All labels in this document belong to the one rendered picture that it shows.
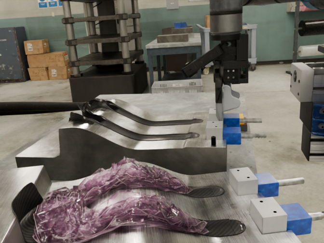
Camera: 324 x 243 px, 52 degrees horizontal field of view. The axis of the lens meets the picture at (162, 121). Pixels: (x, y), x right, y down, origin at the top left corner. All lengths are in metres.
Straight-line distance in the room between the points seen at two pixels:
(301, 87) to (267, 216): 0.55
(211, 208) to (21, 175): 0.33
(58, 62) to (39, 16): 1.09
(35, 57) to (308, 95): 6.87
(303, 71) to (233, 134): 0.32
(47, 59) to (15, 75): 0.77
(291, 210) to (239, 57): 0.40
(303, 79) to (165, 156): 0.46
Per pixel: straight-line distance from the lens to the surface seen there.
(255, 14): 7.21
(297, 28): 6.18
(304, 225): 0.55
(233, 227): 0.53
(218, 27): 0.80
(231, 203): 0.58
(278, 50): 7.35
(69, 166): 0.82
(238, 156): 0.89
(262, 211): 0.52
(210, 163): 0.73
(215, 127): 0.75
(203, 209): 0.57
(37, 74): 7.59
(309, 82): 0.99
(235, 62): 0.81
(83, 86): 4.83
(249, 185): 0.60
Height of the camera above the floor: 1.16
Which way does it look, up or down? 18 degrees down
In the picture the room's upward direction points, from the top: 4 degrees counter-clockwise
